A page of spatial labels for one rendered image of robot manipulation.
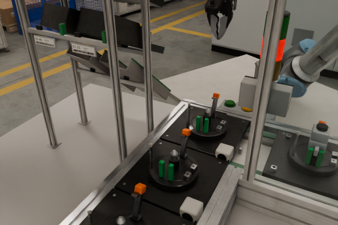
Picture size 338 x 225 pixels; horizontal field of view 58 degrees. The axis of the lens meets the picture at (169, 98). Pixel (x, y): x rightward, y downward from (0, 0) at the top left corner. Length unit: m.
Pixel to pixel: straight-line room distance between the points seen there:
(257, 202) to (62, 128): 0.80
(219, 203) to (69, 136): 0.68
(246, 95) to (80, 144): 0.68
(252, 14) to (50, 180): 3.44
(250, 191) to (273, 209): 0.08
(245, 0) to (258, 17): 0.26
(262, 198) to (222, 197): 0.13
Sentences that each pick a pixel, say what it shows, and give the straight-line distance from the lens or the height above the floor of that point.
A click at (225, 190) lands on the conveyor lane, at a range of 0.88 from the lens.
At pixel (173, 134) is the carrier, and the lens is 1.03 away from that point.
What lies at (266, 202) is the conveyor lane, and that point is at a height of 0.91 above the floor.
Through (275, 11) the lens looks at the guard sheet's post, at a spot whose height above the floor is 1.42.
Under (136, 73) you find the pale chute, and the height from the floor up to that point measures 1.16.
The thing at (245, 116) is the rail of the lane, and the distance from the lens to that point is 1.18.
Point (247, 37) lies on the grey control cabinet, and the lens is 4.21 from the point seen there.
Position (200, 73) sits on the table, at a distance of 1.73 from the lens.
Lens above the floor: 1.58
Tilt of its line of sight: 29 degrees down
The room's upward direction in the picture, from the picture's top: straight up
